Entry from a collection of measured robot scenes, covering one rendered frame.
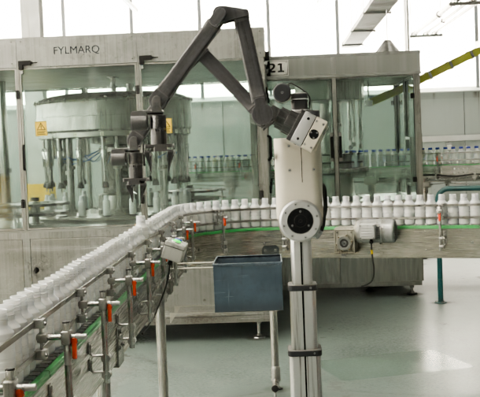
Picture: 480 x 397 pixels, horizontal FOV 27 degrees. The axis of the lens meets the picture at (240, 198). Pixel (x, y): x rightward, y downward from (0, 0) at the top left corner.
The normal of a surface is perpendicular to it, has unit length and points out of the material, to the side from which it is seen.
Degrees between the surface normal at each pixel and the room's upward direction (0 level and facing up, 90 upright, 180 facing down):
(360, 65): 90
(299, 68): 90
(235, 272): 90
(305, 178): 101
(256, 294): 90
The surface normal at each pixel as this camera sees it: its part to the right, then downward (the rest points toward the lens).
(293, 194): -0.03, 0.24
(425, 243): -0.34, 0.07
